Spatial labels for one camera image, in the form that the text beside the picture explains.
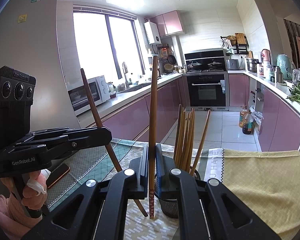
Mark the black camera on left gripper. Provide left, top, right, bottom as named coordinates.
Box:
left=0, top=66, right=36, bottom=151

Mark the grey refrigerator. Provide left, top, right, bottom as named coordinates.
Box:
left=0, top=0, right=80, bottom=131

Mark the hanging black frying pan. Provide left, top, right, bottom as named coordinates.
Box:
left=167, top=55, right=177, bottom=66

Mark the yellow cooking oil bottle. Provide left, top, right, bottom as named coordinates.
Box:
left=239, top=106, right=248, bottom=128

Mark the steel stock pot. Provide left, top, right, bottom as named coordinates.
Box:
left=245, top=58, right=260, bottom=73

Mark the black mesh utensil holder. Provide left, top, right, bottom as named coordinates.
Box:
left=156, top=154, right=202, bottom=219

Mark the patterned beige green tablecloth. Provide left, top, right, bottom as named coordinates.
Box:
left=43, top=138, right=225, bottom=240

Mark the kitchen faucet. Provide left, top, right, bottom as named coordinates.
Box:
left=122, top=62, right=129, bottom=89

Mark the yellow cloth mat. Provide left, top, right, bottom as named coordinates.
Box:
left=223, top=149, right=300, bottom=239

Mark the smartphone with orange case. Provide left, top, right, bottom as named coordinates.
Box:
left=46, top=164, right=70, bottom=189

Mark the black built-in oven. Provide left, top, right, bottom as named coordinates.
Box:
left=185, top=72, right=229, bottom=111

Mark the pink upper cabinet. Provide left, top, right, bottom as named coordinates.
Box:
left=150, top=10, right=184, bottom=37

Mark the person's left hand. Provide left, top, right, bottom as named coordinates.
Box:
left=0, top=171, right=47, bottom=210

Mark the pink electric kettle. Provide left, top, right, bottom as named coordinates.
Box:
left=261, top=49, right=271, bottom=68

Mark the dark soy sauce bottle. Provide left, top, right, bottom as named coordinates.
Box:
left=242, top=110, right=254, bottom=135

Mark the teal round appliance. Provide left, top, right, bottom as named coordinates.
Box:
left=276, top=54, right=292, bottom=81

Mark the wall spice rack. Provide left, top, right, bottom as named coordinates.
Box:
left=220, top=33, right=249, bottom=56

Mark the pink left sleeve forearm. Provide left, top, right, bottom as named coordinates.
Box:
left=0, top=194, right=42, bottom=239

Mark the white water heater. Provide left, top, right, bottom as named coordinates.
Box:
left=144, top=21, right=161, bottom=45

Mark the white microwave oven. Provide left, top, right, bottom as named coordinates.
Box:
left=67, top=75, right=111, bottom=117

